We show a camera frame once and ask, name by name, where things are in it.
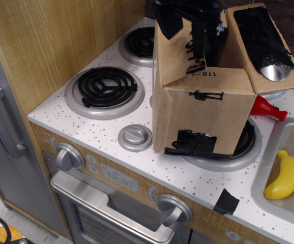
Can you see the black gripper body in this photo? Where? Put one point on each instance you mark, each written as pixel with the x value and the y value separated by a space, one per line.
pixel 190 10

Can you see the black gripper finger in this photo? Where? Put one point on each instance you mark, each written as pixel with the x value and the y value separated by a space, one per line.
pixel 207 36
pixel 169 22

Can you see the brown cardboard box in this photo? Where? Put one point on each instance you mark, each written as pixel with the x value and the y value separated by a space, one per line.
pixel 200 110

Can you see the black rear-left stove burner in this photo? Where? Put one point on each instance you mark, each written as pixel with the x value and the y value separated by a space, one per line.
pixel 137 46

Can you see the metal spoon under right tape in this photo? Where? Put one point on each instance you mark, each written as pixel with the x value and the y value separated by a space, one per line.
pixel 275 73

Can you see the red toy bottle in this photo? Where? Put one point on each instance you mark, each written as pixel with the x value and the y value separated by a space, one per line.
pixel 262 107

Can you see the black front-left stove burner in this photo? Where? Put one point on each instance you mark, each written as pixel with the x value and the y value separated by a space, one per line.
pixel 104 93

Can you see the grey round stovetop knob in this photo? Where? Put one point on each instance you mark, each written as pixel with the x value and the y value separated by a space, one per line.
pixel 135 138

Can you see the black front-right stove burner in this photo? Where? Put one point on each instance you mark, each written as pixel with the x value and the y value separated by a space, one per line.
pixel 247 150

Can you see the grey toy sink basin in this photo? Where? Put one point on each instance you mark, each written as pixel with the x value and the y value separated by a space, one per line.
pixel 281 138

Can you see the oven clock display panel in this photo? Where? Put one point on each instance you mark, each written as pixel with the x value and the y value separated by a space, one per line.
pixel 120 178

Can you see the grey left oven knob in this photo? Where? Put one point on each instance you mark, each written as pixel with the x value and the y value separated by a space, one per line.
pixel 68 157

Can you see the grey oven knob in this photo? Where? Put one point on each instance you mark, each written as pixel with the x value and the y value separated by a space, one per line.
pixel 173 210
pixel 68 157

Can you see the yellow toy banana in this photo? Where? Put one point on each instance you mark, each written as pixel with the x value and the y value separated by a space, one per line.
pixel 283 186

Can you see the black tape piece on counter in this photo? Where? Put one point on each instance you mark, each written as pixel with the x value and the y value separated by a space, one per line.
pixel 226 203

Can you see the grey right oven knob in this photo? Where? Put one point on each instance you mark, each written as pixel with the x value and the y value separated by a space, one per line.
pixel 173 210

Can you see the orange object on floor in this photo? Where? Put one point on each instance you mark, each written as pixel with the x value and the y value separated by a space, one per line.
pixel 15 234

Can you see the grey oven door with handle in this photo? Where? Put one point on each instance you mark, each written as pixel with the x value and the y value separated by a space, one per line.
pixel 99 213

